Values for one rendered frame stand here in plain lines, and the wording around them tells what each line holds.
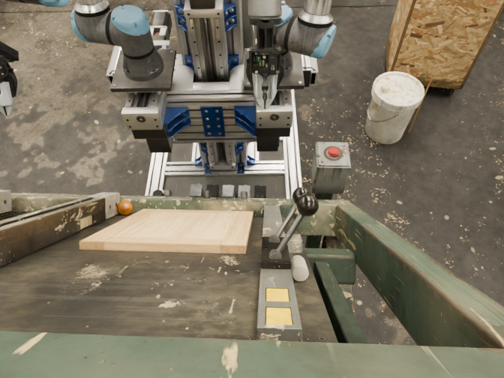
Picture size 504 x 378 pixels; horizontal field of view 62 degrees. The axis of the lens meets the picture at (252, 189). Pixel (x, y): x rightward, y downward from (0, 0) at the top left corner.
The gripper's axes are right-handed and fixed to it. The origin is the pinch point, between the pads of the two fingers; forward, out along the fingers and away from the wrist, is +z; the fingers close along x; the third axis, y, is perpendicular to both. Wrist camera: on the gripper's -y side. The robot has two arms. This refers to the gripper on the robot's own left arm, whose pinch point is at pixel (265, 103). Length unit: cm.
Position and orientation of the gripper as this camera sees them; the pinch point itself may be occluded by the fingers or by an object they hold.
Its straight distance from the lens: 106.5
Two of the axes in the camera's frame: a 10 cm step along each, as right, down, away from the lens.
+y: -0.3, 4.7, -8.8
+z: 0.1, 8.8, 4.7
